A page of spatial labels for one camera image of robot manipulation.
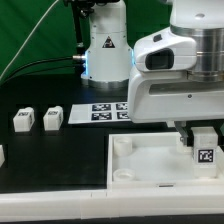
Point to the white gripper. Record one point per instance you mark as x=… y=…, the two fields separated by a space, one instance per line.
x=170 y=96

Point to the white square tabletop tray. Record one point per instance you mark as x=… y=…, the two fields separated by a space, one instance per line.
x=148 y=160

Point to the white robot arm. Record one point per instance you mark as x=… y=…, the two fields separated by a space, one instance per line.
x=193 y=43

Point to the white sheet with markers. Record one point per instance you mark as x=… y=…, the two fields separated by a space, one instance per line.
x=98 y=113

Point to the white block left edge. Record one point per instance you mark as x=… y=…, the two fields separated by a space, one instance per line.
x=2 y=157

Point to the white front fence rail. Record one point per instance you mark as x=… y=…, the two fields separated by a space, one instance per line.
x=75 y=205

